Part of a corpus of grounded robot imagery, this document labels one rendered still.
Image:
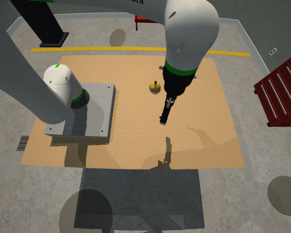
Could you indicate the gold dome bell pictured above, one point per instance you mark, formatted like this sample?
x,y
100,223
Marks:
x,y
154,86

